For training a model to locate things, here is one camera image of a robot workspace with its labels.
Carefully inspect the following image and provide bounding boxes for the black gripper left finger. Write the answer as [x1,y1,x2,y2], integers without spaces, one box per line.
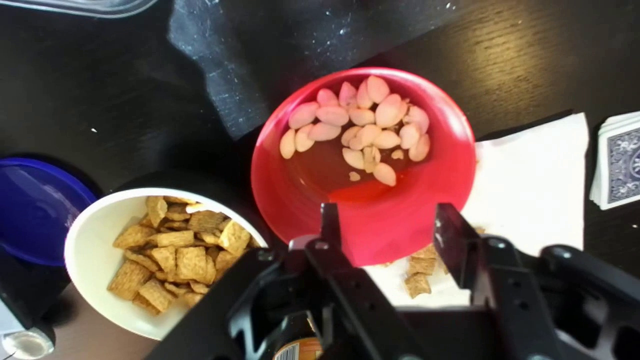
[319,202,343,260]

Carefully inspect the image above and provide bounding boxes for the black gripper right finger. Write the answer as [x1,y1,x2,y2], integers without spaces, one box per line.
[435,205,487,288]

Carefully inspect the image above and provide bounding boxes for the pink plastic bowl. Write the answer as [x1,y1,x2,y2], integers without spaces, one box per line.
[251,68,477,267]

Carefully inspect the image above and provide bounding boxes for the white bowl of cereal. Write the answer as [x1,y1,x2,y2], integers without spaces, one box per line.
[65,189,268,341]

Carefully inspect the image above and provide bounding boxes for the white paper napkin with cereal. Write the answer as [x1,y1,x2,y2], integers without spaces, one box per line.
[362,111,592,311]

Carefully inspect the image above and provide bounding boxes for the blue playing card deck middle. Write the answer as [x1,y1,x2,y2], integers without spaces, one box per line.
[591,113,640,210]

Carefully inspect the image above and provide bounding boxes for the blue plastic lid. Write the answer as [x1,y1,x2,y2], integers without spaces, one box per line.
[0,157,97,267]

